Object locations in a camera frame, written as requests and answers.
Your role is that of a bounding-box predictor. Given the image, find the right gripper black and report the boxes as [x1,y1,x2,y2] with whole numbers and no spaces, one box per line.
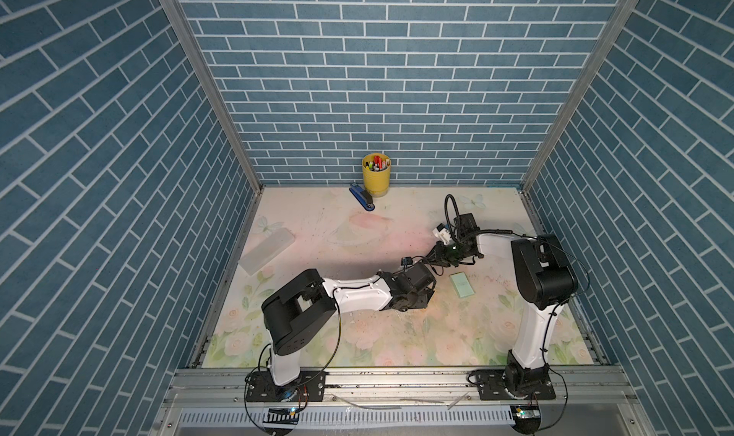
[422,241,470,268]

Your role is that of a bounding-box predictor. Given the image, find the green box lid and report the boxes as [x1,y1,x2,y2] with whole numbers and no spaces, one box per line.
[449,273,475,298]

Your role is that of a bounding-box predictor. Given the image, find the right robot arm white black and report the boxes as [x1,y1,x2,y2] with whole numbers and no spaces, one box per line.
[418,194,579,399]

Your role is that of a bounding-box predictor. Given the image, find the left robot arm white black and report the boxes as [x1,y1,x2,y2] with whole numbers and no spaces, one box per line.
[261,262,437,386]

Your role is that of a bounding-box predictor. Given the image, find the blue stapler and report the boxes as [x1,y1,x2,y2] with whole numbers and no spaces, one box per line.
[349,183,375,212]

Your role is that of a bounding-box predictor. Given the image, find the yellow pen cup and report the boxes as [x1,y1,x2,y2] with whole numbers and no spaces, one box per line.
[361,153,392,197]

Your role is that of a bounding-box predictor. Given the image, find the markers in cup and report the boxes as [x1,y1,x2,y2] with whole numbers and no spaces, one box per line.
[364,155,391,172]

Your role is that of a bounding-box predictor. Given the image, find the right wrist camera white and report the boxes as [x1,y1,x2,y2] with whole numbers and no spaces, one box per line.
[432,223,454,245]

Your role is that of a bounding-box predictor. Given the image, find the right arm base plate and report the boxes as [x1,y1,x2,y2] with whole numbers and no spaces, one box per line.
[466,367,556,401]

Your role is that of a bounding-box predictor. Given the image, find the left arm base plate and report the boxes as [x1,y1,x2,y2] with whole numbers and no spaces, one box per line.
[245,370,326,403]

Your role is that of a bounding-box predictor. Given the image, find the aluminium front rail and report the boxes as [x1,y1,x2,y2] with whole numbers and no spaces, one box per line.
[151,365,654,435]

